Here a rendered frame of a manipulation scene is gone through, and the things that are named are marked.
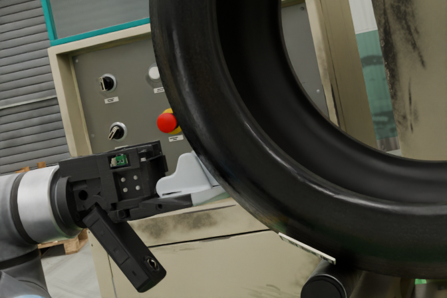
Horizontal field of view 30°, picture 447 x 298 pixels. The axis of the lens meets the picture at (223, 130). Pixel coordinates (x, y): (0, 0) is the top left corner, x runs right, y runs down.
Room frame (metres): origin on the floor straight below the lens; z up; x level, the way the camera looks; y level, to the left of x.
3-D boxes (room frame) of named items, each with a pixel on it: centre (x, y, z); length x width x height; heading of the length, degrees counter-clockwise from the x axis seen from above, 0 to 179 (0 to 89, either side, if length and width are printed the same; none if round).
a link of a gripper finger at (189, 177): (0.93, 0.04, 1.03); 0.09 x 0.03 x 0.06; 71
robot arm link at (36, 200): (1.01, 0.22, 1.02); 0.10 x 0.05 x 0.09; 161
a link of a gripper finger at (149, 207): (0.94, 0.09, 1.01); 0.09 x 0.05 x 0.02; 71
